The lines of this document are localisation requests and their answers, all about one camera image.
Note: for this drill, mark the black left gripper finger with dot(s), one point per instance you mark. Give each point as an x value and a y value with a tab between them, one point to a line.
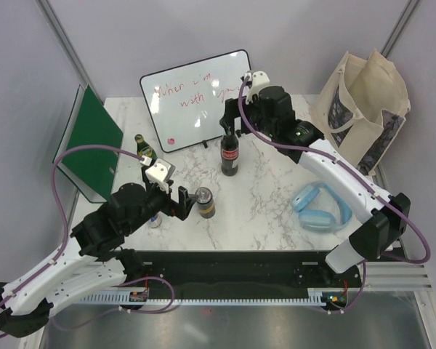
183	213
184	198

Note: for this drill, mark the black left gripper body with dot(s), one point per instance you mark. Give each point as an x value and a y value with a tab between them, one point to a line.
159	201

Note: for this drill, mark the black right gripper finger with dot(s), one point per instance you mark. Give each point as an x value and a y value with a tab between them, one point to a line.
240	127
227	122

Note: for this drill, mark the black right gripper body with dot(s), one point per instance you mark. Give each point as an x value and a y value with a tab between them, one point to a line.
254	111

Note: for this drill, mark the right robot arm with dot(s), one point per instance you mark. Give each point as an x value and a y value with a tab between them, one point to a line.
382	216

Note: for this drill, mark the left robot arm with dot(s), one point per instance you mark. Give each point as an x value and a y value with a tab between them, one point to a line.
86	262

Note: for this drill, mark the dark beverage can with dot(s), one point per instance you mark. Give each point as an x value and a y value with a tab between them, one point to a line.
205	202

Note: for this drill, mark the beige canvas tote bag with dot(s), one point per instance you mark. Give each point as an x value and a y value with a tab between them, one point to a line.
362	108

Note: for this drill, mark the small white blue can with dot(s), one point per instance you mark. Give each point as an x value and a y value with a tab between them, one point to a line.
155	221

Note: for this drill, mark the cola glass bottle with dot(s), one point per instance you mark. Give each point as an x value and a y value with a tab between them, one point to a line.
229	152

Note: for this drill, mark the whiteboard with red writing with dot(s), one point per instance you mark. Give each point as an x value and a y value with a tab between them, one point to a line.
185	103

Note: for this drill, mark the green bottle far left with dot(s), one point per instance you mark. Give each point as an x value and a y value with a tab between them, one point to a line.
145	150

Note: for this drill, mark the green binder folder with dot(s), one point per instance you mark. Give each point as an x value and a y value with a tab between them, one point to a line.
91	171

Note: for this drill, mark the light blue headphones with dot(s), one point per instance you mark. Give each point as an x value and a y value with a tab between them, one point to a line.
316	220

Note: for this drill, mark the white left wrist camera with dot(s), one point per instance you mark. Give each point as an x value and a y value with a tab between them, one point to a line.
159	173

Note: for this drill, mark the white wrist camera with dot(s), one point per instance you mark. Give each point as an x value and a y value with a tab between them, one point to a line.
159	173
255	81

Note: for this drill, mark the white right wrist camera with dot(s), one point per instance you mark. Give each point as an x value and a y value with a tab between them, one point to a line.
255	81

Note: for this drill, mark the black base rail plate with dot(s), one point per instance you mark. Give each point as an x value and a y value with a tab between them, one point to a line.
273	268

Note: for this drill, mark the white slotted cable duct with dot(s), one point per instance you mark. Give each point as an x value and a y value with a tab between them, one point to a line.
247	294

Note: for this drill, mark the aluminium extrusion rail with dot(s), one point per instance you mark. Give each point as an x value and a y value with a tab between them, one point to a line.
396	276

